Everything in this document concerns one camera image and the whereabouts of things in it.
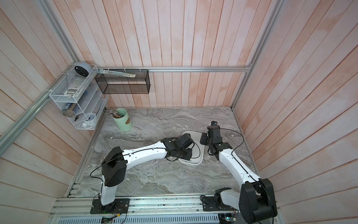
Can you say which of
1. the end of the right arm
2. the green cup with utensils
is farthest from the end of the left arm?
the green cup with utensils

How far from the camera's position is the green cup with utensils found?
0.97m

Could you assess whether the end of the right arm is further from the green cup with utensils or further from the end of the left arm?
the green cup with utensils
